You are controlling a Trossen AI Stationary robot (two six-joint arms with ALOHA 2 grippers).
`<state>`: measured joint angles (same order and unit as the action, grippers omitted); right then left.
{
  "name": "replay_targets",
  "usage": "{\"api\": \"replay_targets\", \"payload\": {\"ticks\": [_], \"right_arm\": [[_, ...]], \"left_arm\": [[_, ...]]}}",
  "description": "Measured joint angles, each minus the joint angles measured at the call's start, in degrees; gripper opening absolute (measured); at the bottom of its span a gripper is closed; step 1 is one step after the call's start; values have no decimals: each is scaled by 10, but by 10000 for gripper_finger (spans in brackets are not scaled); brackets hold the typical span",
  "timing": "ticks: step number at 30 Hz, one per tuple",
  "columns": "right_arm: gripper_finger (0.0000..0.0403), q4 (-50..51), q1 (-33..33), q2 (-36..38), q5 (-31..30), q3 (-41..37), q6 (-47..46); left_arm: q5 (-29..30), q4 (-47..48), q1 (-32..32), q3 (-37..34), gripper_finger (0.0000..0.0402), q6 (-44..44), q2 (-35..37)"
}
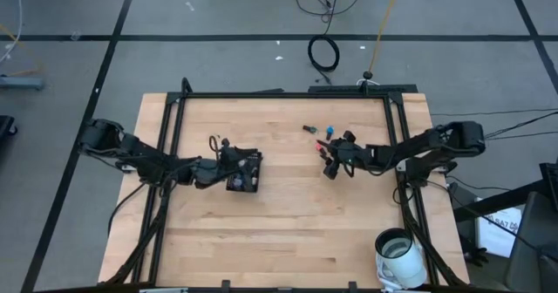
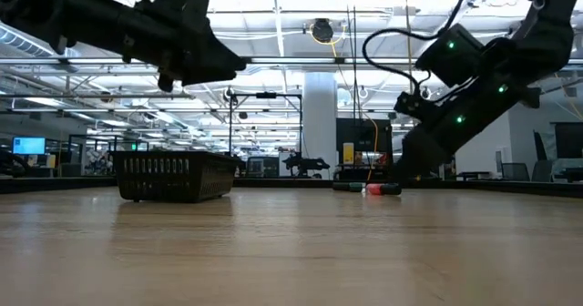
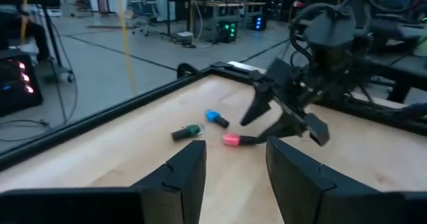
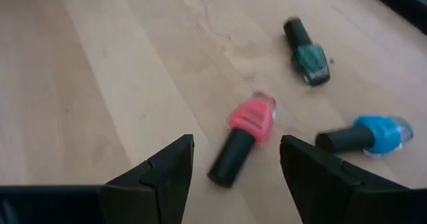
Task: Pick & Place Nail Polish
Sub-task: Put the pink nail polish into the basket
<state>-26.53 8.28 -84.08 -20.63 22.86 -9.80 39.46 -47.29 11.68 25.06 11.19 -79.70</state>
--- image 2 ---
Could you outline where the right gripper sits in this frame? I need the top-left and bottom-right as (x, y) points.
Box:
(394, 76), (541, 182)

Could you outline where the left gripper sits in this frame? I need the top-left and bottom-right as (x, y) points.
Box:
(113, 5), (248, 92)

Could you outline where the dark green nail polish bottle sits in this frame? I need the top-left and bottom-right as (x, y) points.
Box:
(331, 181), (366, 193)

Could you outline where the black plastic mesh basket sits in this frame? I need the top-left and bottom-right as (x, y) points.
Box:
(110, 149), (239, 204)

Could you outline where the black cabinet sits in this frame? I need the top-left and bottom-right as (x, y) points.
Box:
(335, 117), (394, 166)

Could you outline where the black mesh office chair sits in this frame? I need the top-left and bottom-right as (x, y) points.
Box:
(500, 161), (529, 182)

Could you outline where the white square column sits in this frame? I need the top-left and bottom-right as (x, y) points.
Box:
(302, 72), (338, 179)

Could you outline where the black computer monitor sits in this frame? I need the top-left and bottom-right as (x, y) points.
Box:
(554, 121), (583, 160)

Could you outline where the blue lit computer monitor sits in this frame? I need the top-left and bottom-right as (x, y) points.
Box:
(12, 136), (46, 156)

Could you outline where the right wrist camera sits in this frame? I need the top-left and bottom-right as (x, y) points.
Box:
(393, 90), (428, 121)

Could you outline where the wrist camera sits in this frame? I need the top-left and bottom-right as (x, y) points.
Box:
(393, 90), (428, 121)
(154, 0), (211, 25)

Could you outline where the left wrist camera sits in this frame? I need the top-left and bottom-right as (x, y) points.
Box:
(154, 0), (211, 25)

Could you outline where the black background rig frame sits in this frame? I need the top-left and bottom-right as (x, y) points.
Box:
(227, 91), (304, 161)

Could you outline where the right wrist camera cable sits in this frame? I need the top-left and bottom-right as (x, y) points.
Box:
(362, 0), (485, 98)

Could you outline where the black aluminium table frame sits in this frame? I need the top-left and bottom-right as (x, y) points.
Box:
(0, 176), (583, 199)

